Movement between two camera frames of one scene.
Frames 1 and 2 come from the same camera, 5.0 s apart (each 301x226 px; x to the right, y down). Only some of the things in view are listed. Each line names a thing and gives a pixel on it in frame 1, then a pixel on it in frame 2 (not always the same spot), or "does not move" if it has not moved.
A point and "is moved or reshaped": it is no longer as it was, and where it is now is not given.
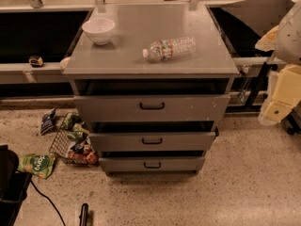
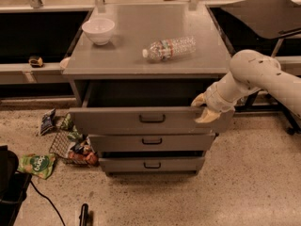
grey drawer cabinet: x=151 y=81 does not move
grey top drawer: x=152 y=101 is moved or reshaped
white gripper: x=290 y=40 to x=216 y=100
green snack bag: x=38 y=164 does not move
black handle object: x=84 y=215 does not move
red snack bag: x=90 y=156 does not move
